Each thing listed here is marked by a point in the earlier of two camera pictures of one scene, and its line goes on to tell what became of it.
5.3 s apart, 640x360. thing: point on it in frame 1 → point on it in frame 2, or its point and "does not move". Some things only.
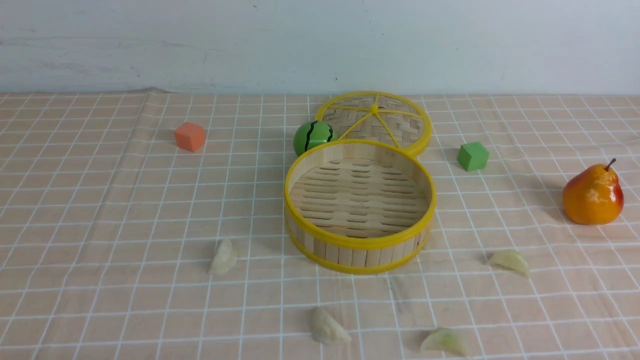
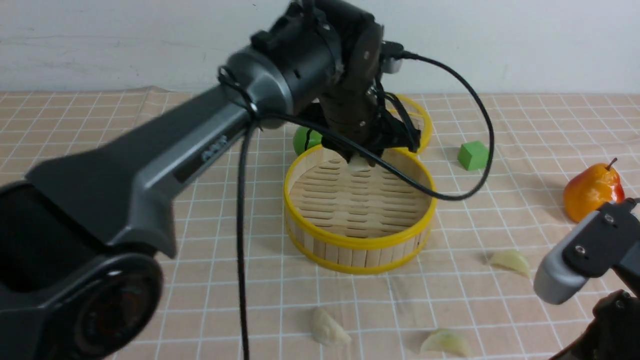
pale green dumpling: [449, 338] does not move
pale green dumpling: [511, 260] does not move
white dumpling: [225, 259] → [357, 163]
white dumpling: [325, 330] does not move
